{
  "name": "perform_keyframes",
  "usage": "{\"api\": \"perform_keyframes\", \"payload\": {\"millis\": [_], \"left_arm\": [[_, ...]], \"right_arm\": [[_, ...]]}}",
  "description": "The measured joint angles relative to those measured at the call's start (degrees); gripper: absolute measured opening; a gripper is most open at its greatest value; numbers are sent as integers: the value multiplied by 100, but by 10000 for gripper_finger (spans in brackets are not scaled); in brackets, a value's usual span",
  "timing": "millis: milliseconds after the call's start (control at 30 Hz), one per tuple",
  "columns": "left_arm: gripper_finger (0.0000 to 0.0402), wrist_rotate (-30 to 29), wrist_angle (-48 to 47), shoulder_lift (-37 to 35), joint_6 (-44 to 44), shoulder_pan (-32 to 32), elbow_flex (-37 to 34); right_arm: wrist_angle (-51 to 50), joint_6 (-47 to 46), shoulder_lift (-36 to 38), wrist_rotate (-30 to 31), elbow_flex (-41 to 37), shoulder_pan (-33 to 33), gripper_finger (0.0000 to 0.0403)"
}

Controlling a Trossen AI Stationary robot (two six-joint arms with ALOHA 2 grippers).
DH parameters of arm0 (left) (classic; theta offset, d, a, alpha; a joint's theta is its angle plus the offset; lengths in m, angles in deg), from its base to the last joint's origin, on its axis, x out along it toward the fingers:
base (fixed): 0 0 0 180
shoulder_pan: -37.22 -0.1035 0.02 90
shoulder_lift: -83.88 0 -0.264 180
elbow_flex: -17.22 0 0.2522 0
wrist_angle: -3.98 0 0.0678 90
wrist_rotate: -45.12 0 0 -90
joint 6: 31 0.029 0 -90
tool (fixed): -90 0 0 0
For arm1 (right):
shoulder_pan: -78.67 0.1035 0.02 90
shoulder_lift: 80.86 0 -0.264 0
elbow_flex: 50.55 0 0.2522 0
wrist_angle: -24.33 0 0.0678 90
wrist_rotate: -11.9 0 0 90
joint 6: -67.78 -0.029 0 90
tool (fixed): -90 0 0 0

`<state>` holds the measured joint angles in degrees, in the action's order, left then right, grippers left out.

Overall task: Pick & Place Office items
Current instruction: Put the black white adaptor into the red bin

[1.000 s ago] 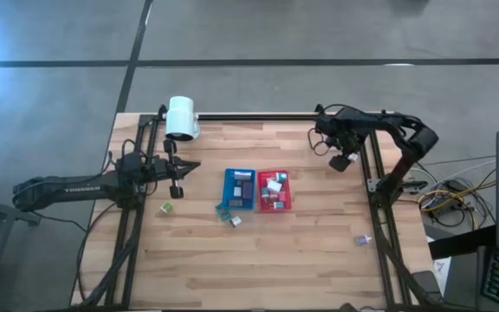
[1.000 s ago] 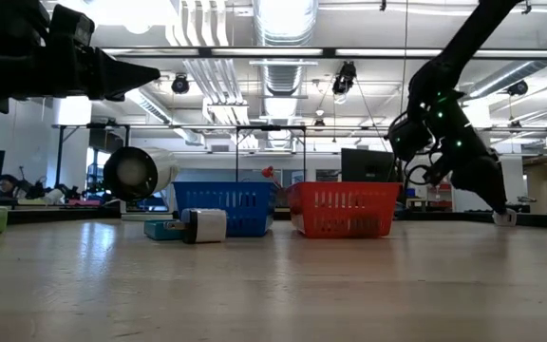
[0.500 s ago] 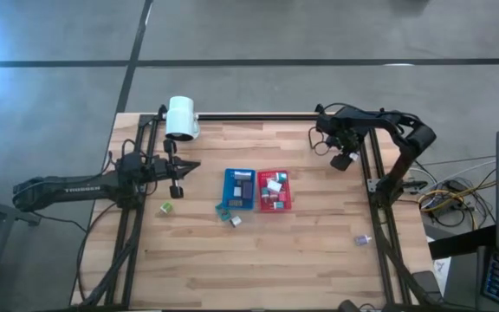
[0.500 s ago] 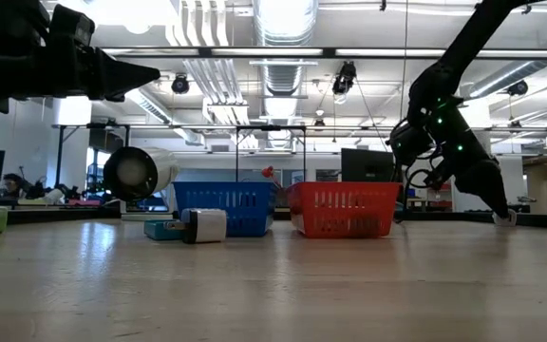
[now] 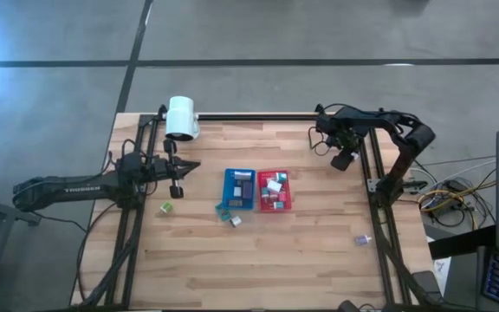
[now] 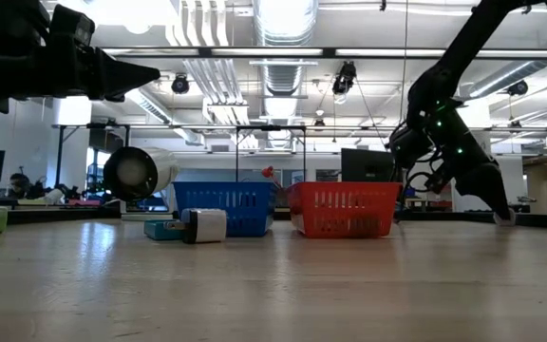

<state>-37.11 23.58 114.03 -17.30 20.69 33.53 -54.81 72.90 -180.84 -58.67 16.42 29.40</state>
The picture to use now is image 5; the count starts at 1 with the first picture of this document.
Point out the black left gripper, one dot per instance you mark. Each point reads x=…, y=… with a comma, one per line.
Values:
x=150, y=173

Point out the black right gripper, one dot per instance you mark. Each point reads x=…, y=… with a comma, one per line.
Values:
x=345, y=132

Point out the white cup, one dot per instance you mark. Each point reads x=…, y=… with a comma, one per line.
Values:
x=354, y=155

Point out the green charger cube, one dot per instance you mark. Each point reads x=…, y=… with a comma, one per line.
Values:
x=166, y=208

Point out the teal box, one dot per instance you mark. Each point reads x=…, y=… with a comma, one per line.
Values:
x=222, y=212

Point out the plain white box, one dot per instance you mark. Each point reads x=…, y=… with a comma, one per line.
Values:
x=237, y=191

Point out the dark purple box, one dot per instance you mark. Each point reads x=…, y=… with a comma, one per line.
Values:
x=248, y=190

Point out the white wall charger cube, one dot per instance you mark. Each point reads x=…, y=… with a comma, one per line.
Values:
x=235, y=221

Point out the white cube with dotted face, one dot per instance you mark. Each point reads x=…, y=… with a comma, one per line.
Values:
x=274, y=186

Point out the small purple charger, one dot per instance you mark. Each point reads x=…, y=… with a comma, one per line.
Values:
x=362, y=239

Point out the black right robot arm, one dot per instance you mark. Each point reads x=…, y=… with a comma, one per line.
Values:
x=418, y=136

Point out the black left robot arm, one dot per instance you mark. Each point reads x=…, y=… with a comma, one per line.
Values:
x=72, y=190

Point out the blue plastic basket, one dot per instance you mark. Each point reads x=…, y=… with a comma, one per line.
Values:
x=228, y=182

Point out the white cylindrical projector on stand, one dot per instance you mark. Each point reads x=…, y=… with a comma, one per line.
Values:
x=181, y=118

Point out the black flat box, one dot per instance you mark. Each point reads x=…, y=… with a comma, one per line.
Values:
x=235, y=203

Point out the white device with screen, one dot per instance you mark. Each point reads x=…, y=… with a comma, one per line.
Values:
x=243, y=175

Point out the red plastic basket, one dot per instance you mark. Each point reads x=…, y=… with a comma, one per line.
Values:
x=260, y=208

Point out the small teal white charger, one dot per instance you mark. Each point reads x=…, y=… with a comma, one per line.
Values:
x=265, y=193
x=278, y=205

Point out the white paper sheet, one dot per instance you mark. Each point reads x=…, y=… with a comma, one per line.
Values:
x=441, y=268

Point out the black phone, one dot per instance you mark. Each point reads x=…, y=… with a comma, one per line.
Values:
x=425, y=281

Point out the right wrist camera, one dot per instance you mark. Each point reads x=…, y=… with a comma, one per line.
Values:
x=324, y=125

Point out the black frame clamp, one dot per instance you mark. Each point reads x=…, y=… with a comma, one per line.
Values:
x=161, y=110

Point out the black aluminium rig frame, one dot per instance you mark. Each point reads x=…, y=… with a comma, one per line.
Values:
x=275, y=116

